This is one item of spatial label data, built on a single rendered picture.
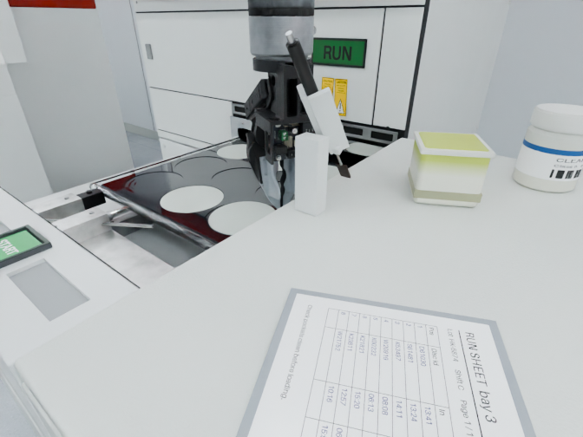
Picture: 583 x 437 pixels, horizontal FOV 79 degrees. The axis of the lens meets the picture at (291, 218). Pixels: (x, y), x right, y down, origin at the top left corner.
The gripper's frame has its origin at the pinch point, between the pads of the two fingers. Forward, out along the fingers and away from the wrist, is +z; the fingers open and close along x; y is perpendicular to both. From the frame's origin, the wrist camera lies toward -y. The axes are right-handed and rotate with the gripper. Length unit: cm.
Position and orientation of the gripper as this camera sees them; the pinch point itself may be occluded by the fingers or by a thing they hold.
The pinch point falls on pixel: (278, 199)
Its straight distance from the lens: 54.0
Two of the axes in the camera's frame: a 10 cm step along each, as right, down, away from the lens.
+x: 9.2, -1.9, 3.3
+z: 0.0, 8.7, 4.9
